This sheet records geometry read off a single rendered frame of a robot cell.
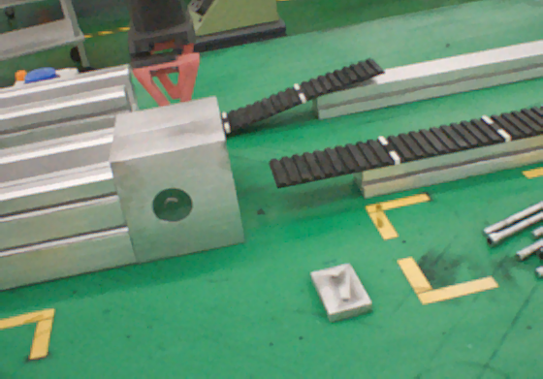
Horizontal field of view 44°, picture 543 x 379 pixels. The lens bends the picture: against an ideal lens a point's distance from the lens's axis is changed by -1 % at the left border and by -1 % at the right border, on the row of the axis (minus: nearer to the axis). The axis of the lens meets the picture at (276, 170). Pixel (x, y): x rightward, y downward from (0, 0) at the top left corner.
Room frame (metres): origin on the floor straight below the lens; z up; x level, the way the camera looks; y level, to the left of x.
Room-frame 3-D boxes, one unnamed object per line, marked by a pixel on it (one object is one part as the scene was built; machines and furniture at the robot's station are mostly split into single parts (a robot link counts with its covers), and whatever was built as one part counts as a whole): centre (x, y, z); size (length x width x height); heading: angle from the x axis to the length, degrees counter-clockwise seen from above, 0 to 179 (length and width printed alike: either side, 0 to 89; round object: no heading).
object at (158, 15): (0.71, 0.10, 0.93); 0.10 x 0.07 x 0.07; 4
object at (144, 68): (0.68, 0.09, 0.86); 0.07 x 0.07 x 0.09; 4
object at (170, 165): (0.53, 0.08, 0.83); 0.12 x 0.09 x 0.10; 5
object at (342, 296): (0.38, -0.03, 0.78); 0.05 x 0.03 x 0.01; 8
